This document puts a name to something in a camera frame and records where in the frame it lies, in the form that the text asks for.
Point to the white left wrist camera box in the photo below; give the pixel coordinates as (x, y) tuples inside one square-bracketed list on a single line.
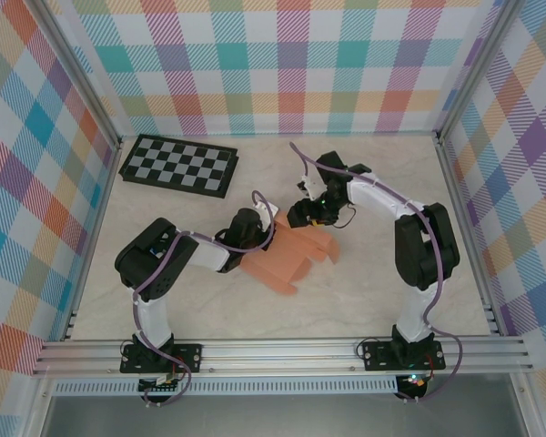
[(268, 211)]

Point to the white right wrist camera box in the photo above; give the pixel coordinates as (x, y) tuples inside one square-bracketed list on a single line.
[(309, 186)]

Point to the orange paper box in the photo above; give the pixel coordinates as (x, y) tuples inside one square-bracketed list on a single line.
[(291, 255)]

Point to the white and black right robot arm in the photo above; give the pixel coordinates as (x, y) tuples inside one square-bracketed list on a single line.
[(427, 246)]

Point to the aluminium table side rail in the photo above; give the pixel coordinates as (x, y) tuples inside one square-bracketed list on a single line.
[(105, 196), (452, 182)]

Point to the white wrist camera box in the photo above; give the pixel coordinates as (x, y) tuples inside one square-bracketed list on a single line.
[(309, 186), (268, 211)]

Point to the black grey chessboard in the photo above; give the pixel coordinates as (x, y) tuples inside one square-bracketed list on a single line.
[(177, 166)]

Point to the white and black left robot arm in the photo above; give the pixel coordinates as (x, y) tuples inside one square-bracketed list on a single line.
[(152, 318)]

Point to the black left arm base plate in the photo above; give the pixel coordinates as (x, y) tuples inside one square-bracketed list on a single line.
[(189, 357)]

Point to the aluminium mounting rail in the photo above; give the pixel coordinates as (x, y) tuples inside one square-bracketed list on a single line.
[(277, 357)]

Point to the aluminium frame post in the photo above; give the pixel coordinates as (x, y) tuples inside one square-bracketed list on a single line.
[(475, 68), (79, 73)]

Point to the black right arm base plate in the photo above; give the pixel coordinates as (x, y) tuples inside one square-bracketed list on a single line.
[(375, 357)]

